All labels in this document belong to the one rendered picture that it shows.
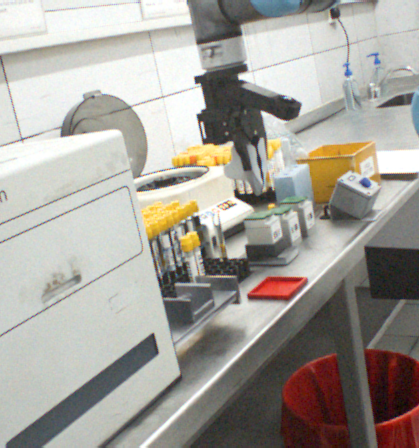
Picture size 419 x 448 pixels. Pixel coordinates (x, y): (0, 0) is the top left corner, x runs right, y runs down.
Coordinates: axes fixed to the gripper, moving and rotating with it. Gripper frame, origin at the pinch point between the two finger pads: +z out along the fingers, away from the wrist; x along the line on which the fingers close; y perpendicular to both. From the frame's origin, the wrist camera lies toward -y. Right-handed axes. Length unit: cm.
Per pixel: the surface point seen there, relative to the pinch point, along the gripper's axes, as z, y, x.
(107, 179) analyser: -12.7, -5.2, 42.8
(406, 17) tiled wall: -20, 30, -242
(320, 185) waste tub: 8.7, 3.4, -32.8
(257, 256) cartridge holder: 11.1, 2.0, 2.4
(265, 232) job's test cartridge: 7.2, -0.1, 2.0
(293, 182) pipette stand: 4.0, 2.4, -17.7
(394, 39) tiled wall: -10, 37, -242
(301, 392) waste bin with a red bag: 61, 18, -34
